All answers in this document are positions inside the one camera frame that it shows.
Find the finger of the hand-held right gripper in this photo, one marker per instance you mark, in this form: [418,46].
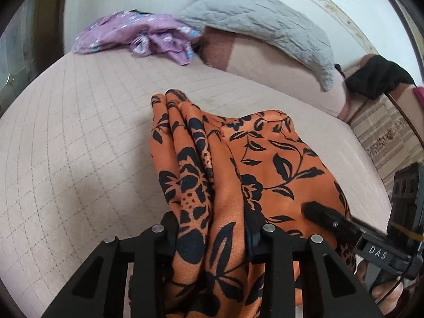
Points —
[326,217]

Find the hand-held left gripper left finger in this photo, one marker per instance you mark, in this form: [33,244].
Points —
[167,229]

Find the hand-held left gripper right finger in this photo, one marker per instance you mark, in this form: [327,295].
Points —
[261,242]

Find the orange black floral garment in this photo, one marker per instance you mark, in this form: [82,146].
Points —
[230,210]

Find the person's right hand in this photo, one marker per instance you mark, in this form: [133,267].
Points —
[384,296]

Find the beige striped blanket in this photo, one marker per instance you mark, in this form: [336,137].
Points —
[381,129]

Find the pink item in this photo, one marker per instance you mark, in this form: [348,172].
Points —
[419,94]

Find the pink bolster cushion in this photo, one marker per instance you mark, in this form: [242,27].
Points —
[281,73]

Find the black cloth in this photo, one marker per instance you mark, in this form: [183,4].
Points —
[381,76]

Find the purple floral cloth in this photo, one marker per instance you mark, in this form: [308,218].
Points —
[112,29]

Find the grey quilted pillow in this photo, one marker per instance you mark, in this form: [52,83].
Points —
[258,16]

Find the wood framed glass door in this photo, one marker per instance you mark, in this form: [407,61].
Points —
[20,56]

